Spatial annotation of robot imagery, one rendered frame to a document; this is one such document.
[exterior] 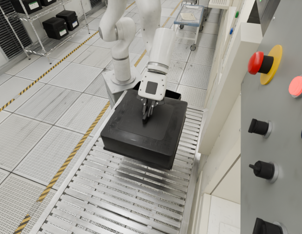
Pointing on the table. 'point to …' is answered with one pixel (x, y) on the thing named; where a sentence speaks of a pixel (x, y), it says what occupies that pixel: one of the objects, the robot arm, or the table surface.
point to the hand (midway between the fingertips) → (147, 111)
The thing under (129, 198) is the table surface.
